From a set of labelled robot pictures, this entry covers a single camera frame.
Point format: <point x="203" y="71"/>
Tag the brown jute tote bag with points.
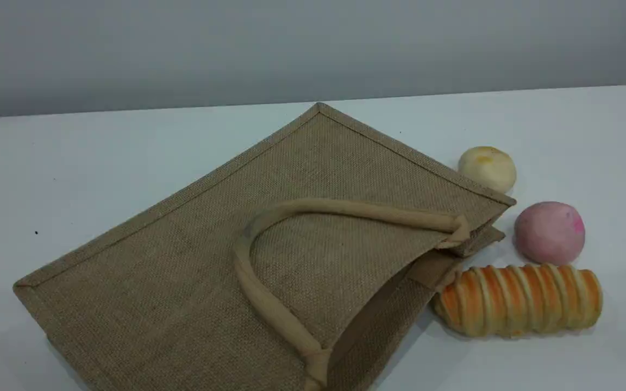
<point x="291" y="260"/>

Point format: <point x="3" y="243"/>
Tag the pale yellow round bun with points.
<point x="488" y="168"/>

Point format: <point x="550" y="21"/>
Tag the striped long bread roll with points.
<point x="519" y="301"/>

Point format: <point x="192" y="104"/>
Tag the pink round bun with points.
<point x="549" y="233"/>

